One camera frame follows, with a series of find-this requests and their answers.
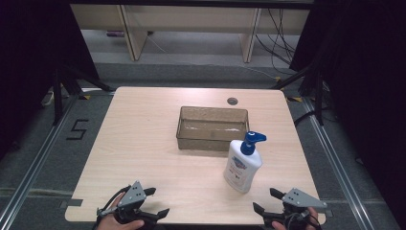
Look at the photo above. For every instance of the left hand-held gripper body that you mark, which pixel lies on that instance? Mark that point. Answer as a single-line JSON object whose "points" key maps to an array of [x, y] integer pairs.
{"points": [[132, 197]]}

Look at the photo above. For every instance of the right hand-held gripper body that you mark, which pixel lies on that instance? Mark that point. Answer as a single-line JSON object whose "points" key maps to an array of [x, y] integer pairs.
{"points": [[298, 199]]}

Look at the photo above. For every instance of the white pump bottle blue cap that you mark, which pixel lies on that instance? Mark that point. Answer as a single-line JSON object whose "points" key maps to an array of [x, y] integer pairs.
{"points": [[242, 166]]}

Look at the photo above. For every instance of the clear brown plastic box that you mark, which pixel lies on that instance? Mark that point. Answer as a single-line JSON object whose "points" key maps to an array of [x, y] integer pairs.
{"points": [[211, 129]]}

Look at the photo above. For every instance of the person's right hand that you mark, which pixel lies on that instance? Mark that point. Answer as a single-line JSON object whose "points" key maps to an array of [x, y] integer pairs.
{"points": [[313, 220]]}

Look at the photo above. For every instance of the person's left hand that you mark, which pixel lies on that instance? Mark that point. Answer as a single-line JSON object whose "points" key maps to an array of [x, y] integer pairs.
{"points": [[123, 224]]}

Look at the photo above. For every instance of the grey tape strip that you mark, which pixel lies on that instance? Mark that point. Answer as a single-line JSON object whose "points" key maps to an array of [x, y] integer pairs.
{"points": [[72, 202]]}

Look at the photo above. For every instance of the round grey table grommet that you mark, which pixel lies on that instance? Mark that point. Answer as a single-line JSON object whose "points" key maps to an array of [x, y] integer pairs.
{"points": [[232, 101]]}

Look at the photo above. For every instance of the black metal stand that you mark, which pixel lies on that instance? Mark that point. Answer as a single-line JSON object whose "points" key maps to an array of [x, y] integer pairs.
{"points": [[318, 96], [58, 96]]}

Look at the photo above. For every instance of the dark curtain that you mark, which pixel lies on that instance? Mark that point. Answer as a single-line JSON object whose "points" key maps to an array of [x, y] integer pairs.
{"points": [[32, 57], [367, 80]]}

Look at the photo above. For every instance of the grey metal floor rail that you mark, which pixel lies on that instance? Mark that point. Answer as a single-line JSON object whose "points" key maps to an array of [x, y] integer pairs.
{"points": [[35, 166], [338, 172]]}

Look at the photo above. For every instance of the beige wooden desk frame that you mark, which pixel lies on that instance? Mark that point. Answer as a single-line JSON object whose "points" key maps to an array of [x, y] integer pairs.
{"points": [[134, 38]]}

